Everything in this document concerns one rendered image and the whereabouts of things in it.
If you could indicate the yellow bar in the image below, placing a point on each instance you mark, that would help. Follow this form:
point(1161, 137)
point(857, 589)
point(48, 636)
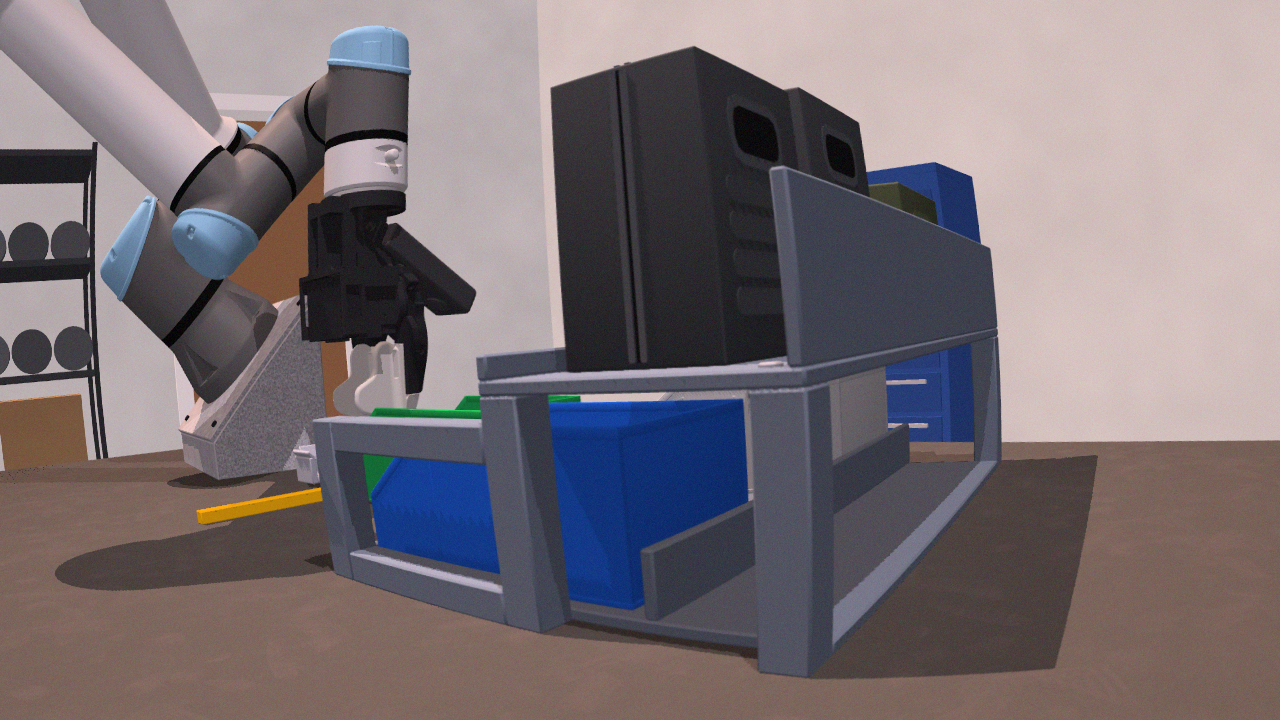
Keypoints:
point(258, 506)

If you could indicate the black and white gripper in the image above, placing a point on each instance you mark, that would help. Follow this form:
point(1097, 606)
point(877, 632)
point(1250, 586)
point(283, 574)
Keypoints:
point(370, 297)

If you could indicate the grey metal shelf rack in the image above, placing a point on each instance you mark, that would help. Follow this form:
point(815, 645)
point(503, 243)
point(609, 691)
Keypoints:
point(864, 285)

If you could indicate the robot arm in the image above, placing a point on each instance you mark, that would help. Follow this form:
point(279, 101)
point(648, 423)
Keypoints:
point(224, 204)

